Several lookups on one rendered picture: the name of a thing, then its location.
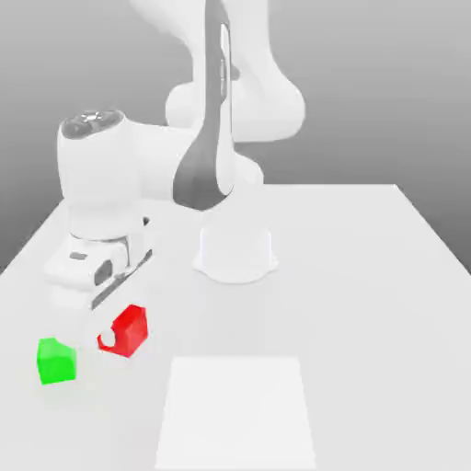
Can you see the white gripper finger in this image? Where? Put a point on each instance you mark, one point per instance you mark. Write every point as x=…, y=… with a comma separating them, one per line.
x=107, y=337

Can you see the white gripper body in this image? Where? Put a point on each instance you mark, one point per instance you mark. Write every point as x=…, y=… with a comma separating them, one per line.
x=123, y=281

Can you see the small red cube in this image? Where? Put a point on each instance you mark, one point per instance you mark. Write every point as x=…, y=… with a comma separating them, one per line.
x=130, y=331

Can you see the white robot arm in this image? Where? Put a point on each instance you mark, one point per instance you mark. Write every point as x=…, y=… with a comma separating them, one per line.
x=110, y=165

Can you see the small green cube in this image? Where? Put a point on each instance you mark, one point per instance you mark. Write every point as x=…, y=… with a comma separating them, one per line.
x=55, y=362

